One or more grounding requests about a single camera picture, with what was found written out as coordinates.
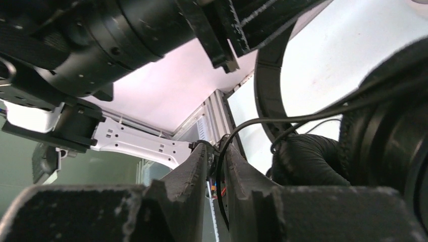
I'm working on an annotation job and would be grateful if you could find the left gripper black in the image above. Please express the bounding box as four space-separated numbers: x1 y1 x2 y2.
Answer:
67 1 238 74

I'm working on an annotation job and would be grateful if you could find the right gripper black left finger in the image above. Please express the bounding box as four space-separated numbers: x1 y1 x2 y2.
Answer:
1 144 207 241

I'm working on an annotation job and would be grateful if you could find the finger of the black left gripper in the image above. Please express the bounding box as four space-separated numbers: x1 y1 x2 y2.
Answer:
231 0 324 55

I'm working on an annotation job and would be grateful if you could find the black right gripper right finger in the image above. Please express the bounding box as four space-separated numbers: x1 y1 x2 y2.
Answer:
224 146 427 241

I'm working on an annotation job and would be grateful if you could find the small black on-ear headphones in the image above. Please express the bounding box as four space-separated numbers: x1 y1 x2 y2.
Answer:
267 36 427 227

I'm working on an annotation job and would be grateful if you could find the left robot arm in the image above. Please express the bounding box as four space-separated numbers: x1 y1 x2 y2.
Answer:
1 1 322 183

